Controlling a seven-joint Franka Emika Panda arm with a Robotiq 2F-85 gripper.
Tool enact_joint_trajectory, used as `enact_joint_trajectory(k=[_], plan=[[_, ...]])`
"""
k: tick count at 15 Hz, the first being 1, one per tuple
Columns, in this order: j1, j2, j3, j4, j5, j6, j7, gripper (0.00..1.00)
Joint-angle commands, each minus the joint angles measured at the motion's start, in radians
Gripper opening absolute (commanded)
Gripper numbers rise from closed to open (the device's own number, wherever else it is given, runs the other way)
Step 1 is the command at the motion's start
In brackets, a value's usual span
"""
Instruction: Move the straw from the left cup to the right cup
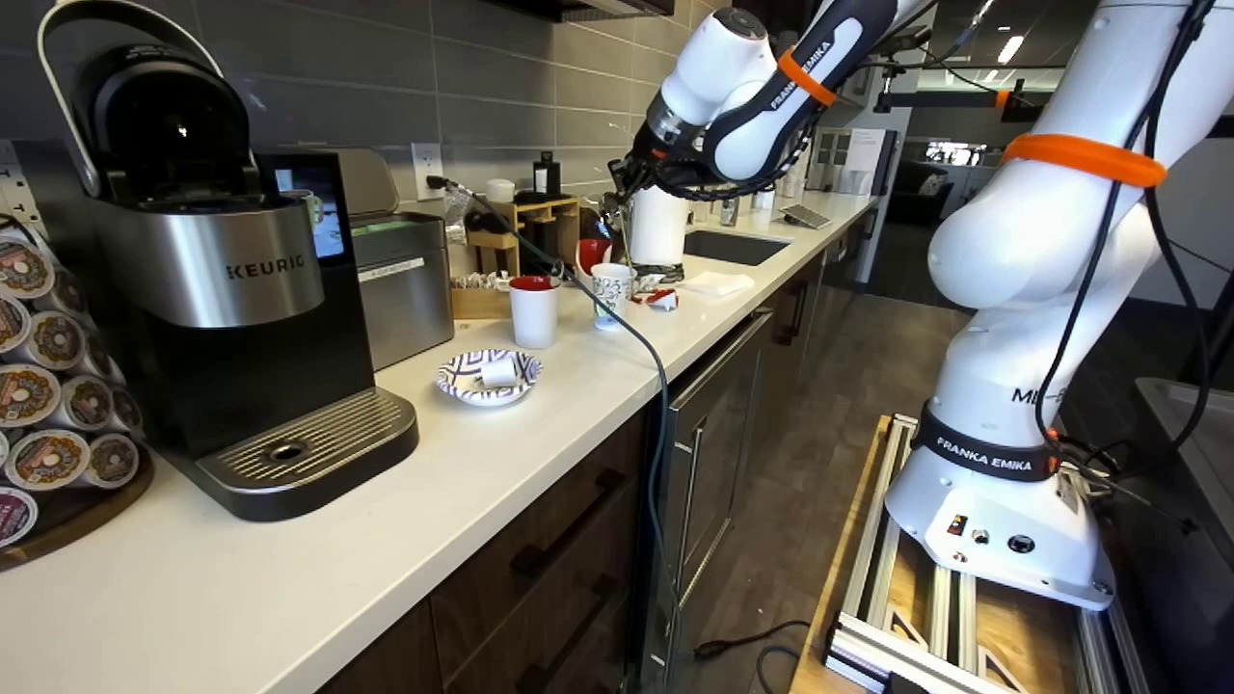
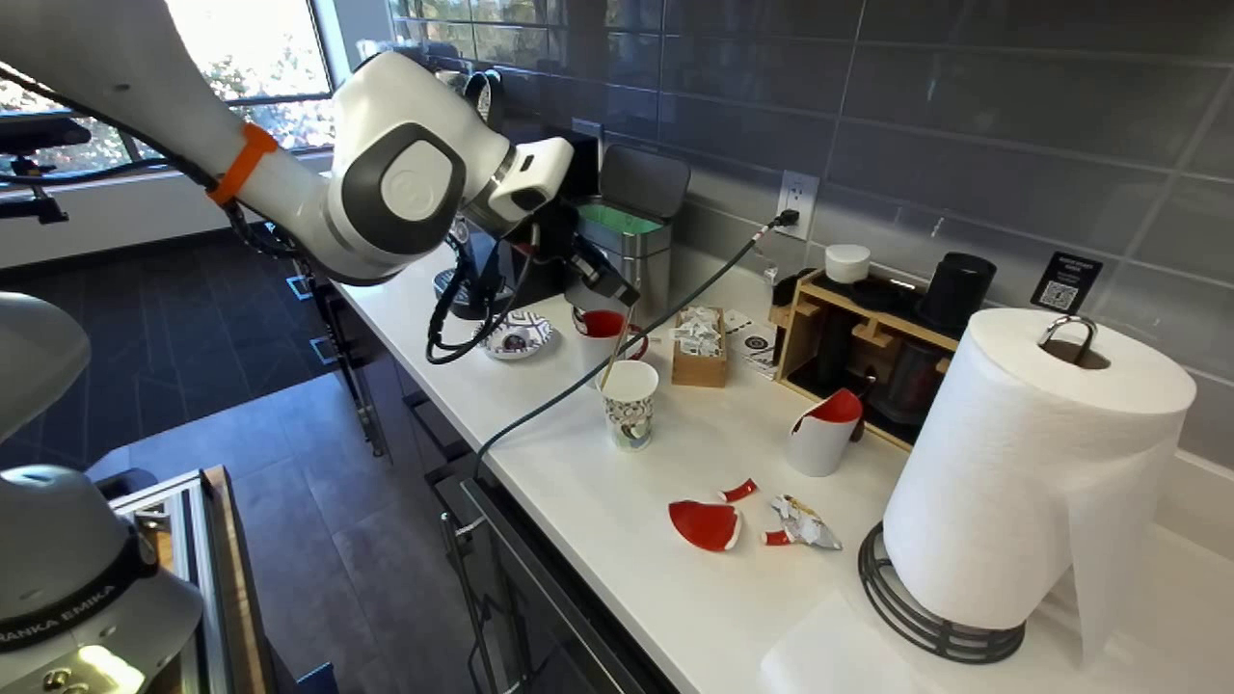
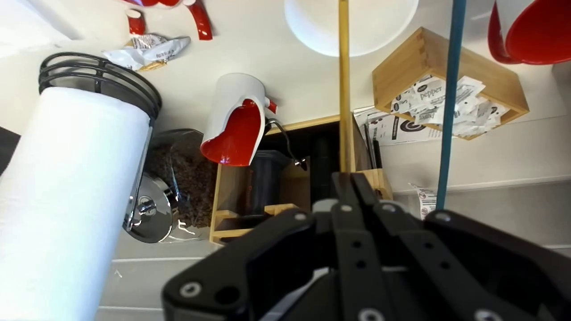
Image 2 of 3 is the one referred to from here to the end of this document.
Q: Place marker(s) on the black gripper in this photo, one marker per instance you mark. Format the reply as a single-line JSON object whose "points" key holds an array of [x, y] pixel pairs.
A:
{"points": [[559, 244]]}

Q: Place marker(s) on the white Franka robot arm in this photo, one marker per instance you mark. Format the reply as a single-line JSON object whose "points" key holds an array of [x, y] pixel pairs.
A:
{"points": [[399, 177]]}

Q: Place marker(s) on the white cup red inside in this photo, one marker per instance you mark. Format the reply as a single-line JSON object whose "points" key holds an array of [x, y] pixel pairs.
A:
{"points": [[601, 326]]}

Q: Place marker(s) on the small white cup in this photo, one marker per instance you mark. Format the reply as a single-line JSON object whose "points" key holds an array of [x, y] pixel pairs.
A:
{"points": [[844, 263]]}

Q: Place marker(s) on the wooden box of packets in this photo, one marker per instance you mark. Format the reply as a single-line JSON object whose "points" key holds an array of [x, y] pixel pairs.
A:
{"points": [[700, 359]]}

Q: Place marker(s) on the black Keurig coffee machine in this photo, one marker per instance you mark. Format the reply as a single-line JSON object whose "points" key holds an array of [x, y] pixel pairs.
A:
{"points": [[475, 84]]}

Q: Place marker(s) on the small red mug shard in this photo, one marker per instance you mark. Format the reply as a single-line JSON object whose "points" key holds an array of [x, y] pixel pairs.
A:
{"points": [[741, 492], [775, 536]]}

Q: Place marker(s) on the large red mug shard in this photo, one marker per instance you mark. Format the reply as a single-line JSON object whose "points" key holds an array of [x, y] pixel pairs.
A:
{"points": [[704, 525]]}

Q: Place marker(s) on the wooden counter organizer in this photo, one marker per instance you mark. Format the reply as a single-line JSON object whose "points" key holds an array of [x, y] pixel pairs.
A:
{"points": [[853, 349]]}

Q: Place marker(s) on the dark wood base cabinet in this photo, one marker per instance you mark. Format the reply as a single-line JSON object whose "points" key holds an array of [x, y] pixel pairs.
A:
{"points": [[515, 579]]}

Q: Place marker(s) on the crumpled silver wrapper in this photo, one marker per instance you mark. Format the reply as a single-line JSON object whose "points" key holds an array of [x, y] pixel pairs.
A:
{"points": [[807, 525]]}

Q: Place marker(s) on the black jar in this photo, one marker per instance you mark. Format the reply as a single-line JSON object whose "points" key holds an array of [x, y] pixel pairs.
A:
{"points": [[962, 290]]}

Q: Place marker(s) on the bright window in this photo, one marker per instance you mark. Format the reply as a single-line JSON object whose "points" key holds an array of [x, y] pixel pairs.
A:
{"points": [[254, 45]]}

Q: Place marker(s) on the white paper towel roll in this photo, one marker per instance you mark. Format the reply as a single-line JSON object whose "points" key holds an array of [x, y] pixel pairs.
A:
{"points": [[1014, 475]]}

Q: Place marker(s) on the black paper towel holder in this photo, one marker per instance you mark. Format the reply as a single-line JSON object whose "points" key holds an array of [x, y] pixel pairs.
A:
{"points": [[920, 616]]}

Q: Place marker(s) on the black QR code sign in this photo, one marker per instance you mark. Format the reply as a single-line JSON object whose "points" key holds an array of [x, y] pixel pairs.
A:
{"points": [[1064, 280]]}

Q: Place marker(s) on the black tripod stand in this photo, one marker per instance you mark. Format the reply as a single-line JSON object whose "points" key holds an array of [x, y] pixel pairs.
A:
{"points": [[30, 137]]}

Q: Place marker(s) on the white wall outlet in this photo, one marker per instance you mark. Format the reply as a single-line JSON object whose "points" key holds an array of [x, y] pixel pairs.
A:
{"points": [[796, 195]]}

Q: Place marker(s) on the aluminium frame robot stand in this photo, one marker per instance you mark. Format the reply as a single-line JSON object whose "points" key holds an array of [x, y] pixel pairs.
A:
{"points": [[192, 563]]}

